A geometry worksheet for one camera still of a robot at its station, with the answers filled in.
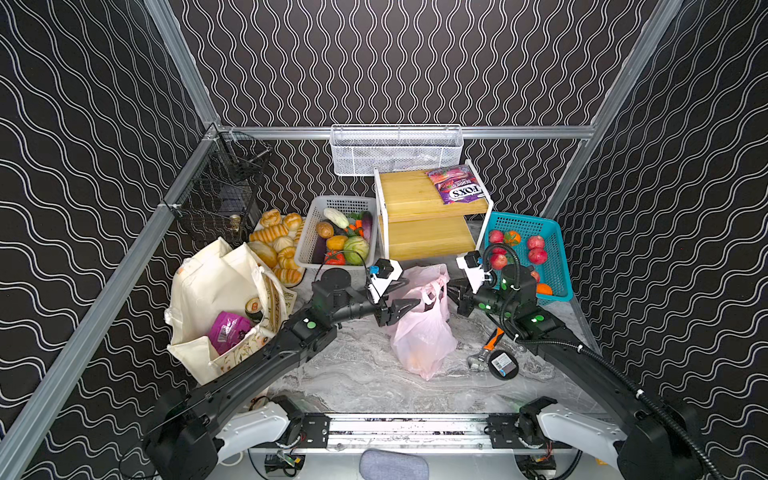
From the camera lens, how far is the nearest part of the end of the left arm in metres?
0.61

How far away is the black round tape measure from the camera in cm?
83

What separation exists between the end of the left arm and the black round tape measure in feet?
1.21
